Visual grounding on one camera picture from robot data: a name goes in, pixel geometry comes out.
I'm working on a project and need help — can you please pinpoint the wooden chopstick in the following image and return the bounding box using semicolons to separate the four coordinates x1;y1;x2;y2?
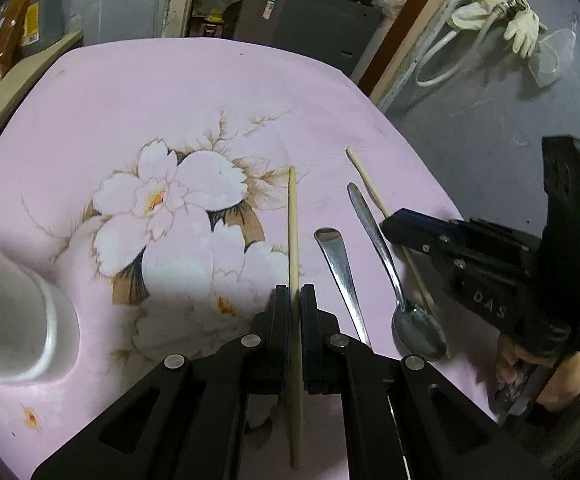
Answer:
288;167;303;470
345;146;438;319

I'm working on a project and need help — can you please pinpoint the steel spoon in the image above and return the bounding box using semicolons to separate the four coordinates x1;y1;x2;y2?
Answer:
347;182;448;361
314;228;371;348

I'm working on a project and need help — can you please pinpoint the person's right hand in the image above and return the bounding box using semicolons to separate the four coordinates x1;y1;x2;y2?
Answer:
495;334;580;411

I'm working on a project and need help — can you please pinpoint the white utensil holder cup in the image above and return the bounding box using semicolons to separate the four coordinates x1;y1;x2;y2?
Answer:
0;252;80;384

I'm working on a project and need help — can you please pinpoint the dark grey cabinet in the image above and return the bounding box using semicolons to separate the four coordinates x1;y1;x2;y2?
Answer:
235;0;382;76

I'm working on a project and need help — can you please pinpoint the cream rubber glove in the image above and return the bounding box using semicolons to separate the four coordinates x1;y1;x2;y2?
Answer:
448;0;546;58

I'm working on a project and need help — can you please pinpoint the pink floral tablecloth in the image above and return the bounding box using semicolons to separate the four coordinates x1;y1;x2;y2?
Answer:
0;37;501;480

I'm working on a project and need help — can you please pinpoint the beige countertop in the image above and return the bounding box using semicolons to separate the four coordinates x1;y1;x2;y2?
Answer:
0;30;83;133

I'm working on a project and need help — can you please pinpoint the plastic oil jug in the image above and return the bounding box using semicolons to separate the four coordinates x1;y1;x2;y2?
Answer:
20;0;64;58

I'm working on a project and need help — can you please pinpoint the brown snack bag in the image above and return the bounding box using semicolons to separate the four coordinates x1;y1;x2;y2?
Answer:
0;0;31;80

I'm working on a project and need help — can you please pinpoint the clear plastic bag on wall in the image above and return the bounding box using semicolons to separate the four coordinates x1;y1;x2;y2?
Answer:
528;18;578;89

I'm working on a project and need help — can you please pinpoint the wooden door frame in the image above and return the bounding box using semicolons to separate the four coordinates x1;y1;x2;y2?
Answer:
154;0;460;112

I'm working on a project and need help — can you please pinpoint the white hose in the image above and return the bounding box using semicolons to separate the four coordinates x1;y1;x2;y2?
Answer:
413;4;516;88

